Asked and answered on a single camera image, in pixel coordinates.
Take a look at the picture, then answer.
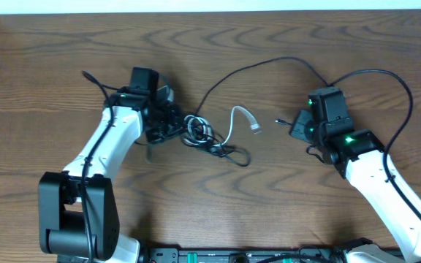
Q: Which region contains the white usb cable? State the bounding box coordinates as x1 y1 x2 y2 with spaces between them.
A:
183 105 262 147

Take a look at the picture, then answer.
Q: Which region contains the black usb cable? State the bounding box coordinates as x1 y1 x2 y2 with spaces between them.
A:
133 56 330 168

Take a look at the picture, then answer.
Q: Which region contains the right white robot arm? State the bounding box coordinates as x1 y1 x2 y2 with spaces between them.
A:
289 86 421 262

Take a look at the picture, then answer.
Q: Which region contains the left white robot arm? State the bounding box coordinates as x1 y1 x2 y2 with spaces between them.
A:
38 67 182 263

